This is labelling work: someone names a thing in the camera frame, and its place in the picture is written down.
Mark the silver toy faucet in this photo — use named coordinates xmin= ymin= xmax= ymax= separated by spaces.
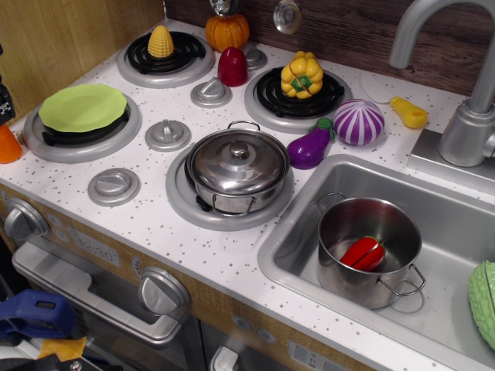
xmin=388 ymin=0 xmax=495 ymax=168

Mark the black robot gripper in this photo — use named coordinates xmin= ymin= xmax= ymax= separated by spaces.
xmin=0 ymin=43 xmax=17 ymax=126

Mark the back left stove burner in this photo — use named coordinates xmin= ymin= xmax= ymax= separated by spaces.
xmin=117 ymin=31 xmax=215 ymax=89

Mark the stove burner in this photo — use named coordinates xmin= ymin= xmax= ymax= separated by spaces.
xmin=165 ymin=145 xmax=294 ymax=232
xmin=244 ymin=67 xmax=353 ymax=134
xmin=23 ymin=94 xmax=142 ymax=163
xmin=117 ymin=31 xmax=215 ymax=89

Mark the yellow toy corn cob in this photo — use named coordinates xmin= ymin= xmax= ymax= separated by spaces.
xmin=147 ymin=26 xmax=175 ymax=59

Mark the purple toy eggplant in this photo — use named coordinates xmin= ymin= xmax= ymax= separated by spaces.
xmin=287 ymin=117 xmax=335 ymax=170

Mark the open steel pot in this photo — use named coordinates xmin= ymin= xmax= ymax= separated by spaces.
xmin=316 ymin=197 xmax=426 ymax=309

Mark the grey stove knob centre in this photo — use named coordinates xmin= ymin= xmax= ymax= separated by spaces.
xmin=145 ymin=119 xmax=191 ymax=152

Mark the grey stove knob back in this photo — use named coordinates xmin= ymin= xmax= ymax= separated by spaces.
xmin=241 ymin=42 xmax=268 ymax=72

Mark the blue clamp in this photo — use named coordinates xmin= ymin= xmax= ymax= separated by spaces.
xmin=1 ymin=289 xmax=77 ymax=339

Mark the front left stove burner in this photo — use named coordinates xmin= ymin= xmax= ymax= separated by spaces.
xmin=23 ymin=94 xmax=142 ymax=163

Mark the grey stove knob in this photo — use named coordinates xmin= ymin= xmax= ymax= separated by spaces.
xmin=145 ymin=119 xmax=191 ymax=152
xmin=190 ymin=77 xmax=232 ymax=109
xmin=241 ymin=42 xmax=268 ymax=72
xmin=87 ymin=168 xmax=141 ymax=207

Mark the purple striped toy onion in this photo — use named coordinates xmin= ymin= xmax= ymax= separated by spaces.
xmin=333 ymin=99 xmax=384 ymax=145

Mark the oven dial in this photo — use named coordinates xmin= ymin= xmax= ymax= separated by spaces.
xmin=138 ymin=266 xmax=189 ymax=316
xmin=4 ymin=198 xmax=50 ymax=245

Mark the left oven dial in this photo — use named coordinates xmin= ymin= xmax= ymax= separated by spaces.
xmin=4 ymin=198 xmax=50 ymax=245

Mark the orange toy carrot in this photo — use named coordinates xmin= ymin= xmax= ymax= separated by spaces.
xmin=0 ymin=124 xmax=22 ymax=164

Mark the green plastic plate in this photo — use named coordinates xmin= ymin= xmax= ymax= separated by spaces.
xmin=39 ymin=84 xmax=127 ymax=133

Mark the yellow toy squash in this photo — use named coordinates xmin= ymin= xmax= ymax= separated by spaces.
xmin=390 ymin=97 xmax=428 ymax=128

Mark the front right stove burner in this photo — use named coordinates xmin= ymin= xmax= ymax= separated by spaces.
xmin=165 ymin=145 xmax=294 ymax=232

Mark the back right stove burner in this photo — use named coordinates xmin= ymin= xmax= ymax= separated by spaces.
xmin=244 ymin=67 xmax=353 ymax=134

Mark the grey stove knob front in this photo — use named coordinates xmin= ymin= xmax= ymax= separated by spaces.
xmin=87 ymin=168 xmax=141 ymax=207

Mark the grey stove knob upper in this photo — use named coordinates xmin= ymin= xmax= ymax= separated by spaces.
xmin=190 ymin=77 xmax=232 ymax=109

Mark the steel pot with lid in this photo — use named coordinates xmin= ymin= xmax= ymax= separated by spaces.
xmin=185 ymin=121 xmax=291 ymax=217

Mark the white plastic knife blade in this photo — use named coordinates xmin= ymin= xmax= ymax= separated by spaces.
xmin=359 ymin=73 xmax=393 ymax=104

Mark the green toy cabbage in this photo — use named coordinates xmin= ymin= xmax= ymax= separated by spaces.
xmin=468 ymin=260 xmax=494 ymax=349

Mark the red toy pepper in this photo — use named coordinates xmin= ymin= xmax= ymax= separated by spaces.
xmin=340 ymin=237 xmax=386 ymax=271

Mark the dark red toy vegetable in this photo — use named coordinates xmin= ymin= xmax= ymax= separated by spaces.
xmin=217 ymin=46 xmax=248 ymax=87

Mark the right oven dial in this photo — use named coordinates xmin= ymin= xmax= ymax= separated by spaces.
xmin=138 ymin=266 xmax=189 ymax=316

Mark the hanging metal ladle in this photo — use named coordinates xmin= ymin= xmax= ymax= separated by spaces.
xmin=210 ymin=0 xmax=243 ymax=17

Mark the silver oven door handle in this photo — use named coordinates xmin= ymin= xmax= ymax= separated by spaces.
xmin=13 ymin=242 xmax=187 ymax=350

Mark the yellow toy bell pepper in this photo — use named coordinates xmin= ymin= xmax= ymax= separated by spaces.
xmin=280 ymin=51 xmax=324 ymax=100

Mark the silver sink basin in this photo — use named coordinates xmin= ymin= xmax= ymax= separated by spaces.
xmin=258 ymin=155 xmax=494 ymax=370

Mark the orange toy pumpkin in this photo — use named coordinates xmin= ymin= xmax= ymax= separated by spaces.
xmin=205 ymin=14 xmax=250 ymax=52

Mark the hanging metal spoon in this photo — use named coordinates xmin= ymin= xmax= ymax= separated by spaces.
xmin=273 ymin=0 xmax=302 ymax=35

